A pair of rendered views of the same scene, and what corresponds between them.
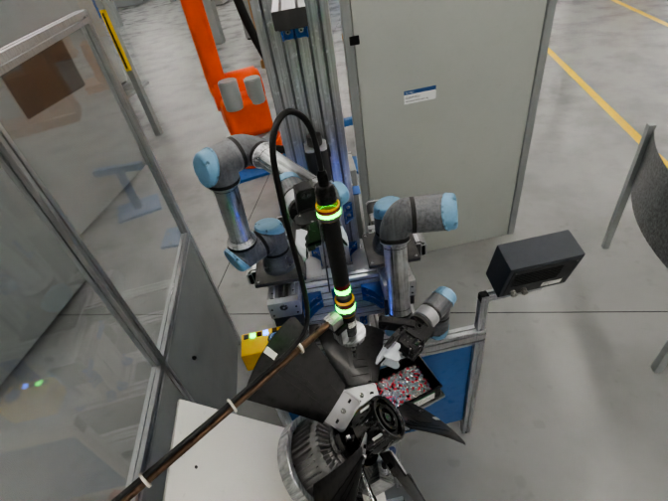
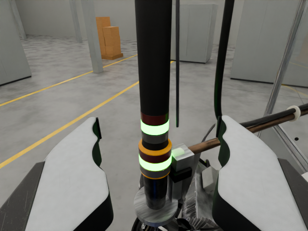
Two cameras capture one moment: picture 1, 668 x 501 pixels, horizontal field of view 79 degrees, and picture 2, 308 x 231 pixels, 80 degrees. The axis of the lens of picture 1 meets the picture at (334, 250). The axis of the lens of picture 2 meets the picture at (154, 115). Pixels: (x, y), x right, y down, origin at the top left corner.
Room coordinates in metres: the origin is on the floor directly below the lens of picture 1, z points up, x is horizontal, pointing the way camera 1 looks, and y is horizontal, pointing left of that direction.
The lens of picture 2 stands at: (0.78, 0.04, 1.72)
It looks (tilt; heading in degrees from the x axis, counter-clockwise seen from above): 29 degrees down; 193
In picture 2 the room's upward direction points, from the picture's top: 1 degrees counter-clockwise
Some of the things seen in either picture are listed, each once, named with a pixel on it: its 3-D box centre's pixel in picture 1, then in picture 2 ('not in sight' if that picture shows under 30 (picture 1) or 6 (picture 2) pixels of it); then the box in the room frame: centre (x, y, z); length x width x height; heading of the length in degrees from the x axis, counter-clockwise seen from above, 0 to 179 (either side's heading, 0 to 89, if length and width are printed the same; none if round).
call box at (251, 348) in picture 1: (266, 349); not in sight; (0.94, 0.31, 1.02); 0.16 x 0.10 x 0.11; 93
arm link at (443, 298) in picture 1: (438, 303); not in sight; (0.87, -0.31, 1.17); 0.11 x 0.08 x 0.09; 130
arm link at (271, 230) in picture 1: (269, 236); not in sight; (1.37, 0.25, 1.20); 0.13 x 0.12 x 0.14; 129
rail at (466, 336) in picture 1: (375, 357); not in sight; (0.96, -0.09, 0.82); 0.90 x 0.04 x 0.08; 93
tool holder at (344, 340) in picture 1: (345, 324); (161, 182); (0.59, 0.00, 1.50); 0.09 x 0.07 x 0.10; 128
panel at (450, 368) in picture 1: (381, 404); not in sight; (0.96, -0.09, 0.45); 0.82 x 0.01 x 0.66; 93
